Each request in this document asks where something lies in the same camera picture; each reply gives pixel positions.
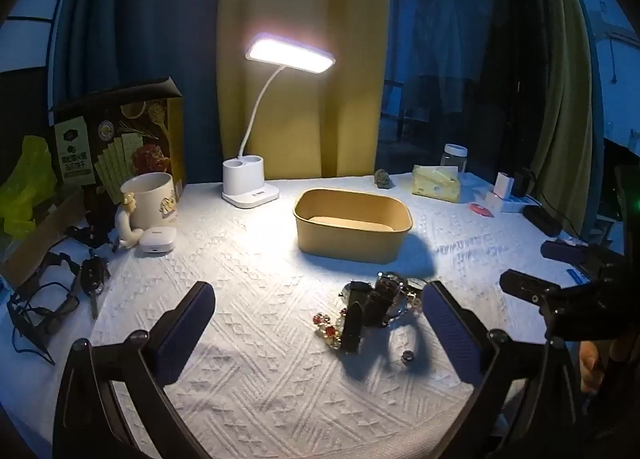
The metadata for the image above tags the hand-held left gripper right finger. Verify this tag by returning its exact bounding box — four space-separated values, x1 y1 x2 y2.
421 281 598 459

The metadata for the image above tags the dark band watch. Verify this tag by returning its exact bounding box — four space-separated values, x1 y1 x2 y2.
364 271 408 327

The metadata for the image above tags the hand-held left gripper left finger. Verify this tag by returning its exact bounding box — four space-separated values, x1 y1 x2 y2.
52 281 217 459

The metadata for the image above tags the yellow tissue packet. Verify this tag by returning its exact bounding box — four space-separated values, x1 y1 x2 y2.
411 164 462 203

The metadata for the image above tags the green curtain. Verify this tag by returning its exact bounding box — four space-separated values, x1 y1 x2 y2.
527 0 593 235

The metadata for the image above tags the cream mug with figure handle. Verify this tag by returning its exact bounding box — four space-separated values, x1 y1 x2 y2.
114 172 180 254

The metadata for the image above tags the blue curtain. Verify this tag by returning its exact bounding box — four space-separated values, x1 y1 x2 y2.
50 0 228 190

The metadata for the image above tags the black power adapter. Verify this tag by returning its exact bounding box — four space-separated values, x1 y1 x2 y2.
513 168 537 198

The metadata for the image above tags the white textured tablecloth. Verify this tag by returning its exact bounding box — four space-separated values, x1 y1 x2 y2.
87 171 596 459

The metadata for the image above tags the person's right hand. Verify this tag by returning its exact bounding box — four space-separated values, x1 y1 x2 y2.
579 340 605 394

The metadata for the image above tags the white desk lamp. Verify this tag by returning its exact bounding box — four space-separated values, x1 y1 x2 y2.
221 32 336 210

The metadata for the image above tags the black oblong case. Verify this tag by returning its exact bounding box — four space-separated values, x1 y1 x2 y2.
522 205 563 239

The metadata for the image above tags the black car key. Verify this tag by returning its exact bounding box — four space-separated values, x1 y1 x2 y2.
80 253 111 321

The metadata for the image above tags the tan oval container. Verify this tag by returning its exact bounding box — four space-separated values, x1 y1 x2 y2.
292 188 414 265

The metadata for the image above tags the glass jar with white lid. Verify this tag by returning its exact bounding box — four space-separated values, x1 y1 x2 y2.
440 143 469 174

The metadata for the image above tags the silver metal watch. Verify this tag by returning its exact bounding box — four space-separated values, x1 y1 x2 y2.
387 277 430 322

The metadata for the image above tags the black strap watch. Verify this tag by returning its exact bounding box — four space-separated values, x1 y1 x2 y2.
338 280 373 354

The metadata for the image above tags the white earbuds case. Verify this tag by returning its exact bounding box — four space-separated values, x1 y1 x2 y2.
137 227 176 256

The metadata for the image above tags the red and gold bracelet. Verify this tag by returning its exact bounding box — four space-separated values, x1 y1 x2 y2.
313 310 349 351

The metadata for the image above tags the dark cracker box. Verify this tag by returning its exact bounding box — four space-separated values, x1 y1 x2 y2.
48 77 188 220

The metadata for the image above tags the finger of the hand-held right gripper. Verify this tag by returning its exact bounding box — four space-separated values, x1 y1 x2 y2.
499 269 608 340
541 239 626 271

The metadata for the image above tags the white charger block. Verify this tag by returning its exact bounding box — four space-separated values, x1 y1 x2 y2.
494 171 517 200

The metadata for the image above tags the white power strip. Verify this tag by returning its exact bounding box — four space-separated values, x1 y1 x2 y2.
484 190 542 214

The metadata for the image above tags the brown cardboard box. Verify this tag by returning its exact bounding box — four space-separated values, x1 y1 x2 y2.
0 189 86 287

